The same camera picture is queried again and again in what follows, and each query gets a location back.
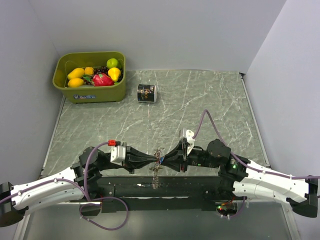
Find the black paper cup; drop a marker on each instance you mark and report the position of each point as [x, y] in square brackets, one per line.
[146, 93]

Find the large silver keyring with rings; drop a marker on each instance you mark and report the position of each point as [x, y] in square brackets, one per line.
[157, 170]

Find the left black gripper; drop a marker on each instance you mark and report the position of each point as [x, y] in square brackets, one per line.
[130, 163]

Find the dark cherries bunch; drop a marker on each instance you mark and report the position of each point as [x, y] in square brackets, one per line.
[88, 78]

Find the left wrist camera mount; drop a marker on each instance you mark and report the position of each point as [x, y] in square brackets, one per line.
[118, 151]

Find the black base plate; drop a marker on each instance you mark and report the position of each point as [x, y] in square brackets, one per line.
[136, 193]

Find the yellow mango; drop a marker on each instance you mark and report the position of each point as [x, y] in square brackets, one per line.
[75, 82]
[76, 73]

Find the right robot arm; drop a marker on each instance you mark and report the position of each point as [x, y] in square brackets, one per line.
[240, 177]

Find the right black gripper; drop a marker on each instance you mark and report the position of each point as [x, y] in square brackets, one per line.
[177, 152]

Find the olive green plastic bin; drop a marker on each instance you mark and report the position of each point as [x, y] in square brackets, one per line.
[89, 94]

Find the green lime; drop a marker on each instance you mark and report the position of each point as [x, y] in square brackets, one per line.
[112, 63]

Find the small orange fruit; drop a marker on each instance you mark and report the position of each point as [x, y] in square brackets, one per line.
[89, 71]

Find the yellow pear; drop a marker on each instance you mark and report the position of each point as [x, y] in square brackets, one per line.
[114, 73]

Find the red dragon fruit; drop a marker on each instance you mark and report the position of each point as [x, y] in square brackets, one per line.
[102, 80]

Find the yellow mango lower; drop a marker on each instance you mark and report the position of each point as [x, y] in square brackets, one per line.
[75, 82]

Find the yellow mango upper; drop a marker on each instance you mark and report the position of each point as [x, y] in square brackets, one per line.
[76, 73]

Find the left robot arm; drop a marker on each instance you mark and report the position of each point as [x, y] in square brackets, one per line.
[78, 182]

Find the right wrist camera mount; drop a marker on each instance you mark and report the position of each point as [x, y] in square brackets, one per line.
[187, 134]

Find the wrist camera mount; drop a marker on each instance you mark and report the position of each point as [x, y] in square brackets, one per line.
[187, 134]
[118, 151]

